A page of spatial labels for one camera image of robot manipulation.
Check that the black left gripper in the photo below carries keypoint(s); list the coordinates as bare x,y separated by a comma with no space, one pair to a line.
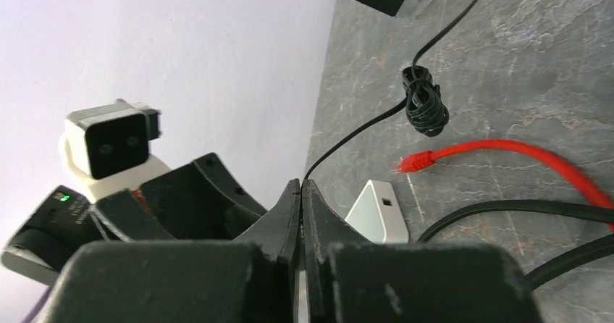
61,224

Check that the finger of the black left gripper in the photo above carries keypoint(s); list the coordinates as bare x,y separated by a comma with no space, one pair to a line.
201,201

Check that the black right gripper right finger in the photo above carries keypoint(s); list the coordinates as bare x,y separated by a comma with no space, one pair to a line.
350,279

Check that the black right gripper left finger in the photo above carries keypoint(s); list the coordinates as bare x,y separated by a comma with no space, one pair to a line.
253,278

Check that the black power adapter with cord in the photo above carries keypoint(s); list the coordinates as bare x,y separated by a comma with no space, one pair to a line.
422,105

